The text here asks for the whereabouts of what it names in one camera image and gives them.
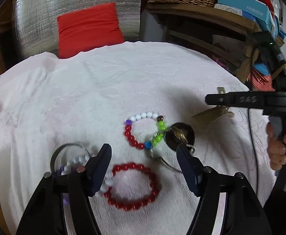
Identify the cream hair claw clip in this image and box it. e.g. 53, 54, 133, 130
192, 106, 235, 125

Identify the person's right hand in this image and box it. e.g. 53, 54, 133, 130
266, 123, 286, 171

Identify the black headband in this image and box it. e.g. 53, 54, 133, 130
49, 142, 91, 173

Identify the wooden shelf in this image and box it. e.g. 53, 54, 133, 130
142, 3, 285, 84

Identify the blue cardboard box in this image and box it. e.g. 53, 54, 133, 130
218, 0, 271, 23

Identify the red cushion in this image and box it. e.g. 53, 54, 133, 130
57, 3, 124, 59

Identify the silver foil insulation sheet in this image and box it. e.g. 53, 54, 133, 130
14, 0, 141, 59

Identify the white purple bead bracelet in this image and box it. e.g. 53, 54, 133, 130
55, 148, 114, 206

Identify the red bead bracelet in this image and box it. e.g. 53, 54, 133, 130
104, 162, 161, 211

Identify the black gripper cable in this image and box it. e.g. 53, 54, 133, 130
247, 108, 260, 194

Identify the multicolour bead bracelet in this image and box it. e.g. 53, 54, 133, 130
124, 111, 168, 151

